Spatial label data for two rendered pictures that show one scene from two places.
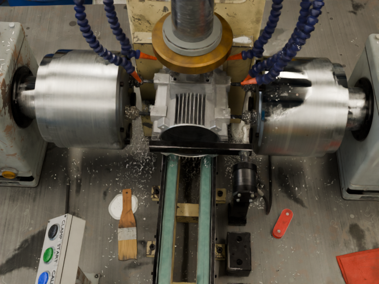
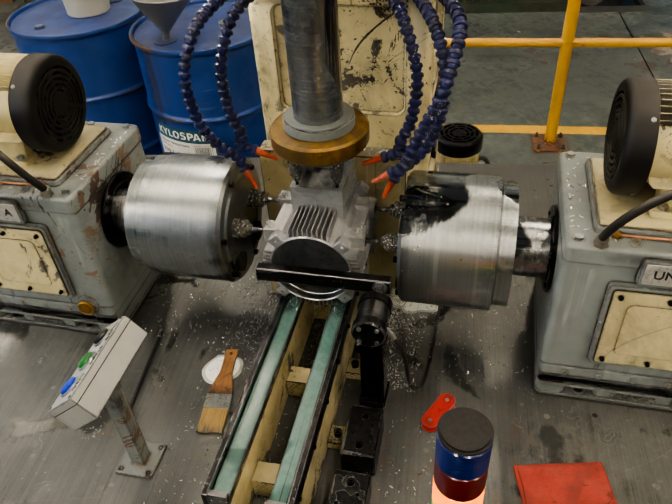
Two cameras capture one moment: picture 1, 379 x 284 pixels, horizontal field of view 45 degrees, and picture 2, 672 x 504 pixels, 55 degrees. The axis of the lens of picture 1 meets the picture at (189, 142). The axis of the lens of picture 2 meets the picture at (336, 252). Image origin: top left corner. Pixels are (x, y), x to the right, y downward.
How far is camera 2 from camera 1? 42 cm
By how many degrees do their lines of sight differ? 21
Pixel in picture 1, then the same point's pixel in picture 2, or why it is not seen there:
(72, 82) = (173, 177)
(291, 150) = (443, 286)
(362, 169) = (550, 329)
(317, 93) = (475, 203)
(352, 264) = (536, 478)
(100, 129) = (196, 237)
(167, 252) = (255, 408)
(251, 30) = not seen: hidden behind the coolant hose
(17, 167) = (98, 297)
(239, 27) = not seen: hidden behind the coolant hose
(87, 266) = (152, 435)
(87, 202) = (177, 360)
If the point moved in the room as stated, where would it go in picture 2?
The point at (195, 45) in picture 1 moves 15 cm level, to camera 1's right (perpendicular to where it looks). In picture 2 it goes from (316, 128) to (403, 131)
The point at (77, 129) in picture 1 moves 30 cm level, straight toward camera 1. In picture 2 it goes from (169, 235) to (180, 353)
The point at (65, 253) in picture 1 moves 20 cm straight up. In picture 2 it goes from (105, 358) to (62, 258)
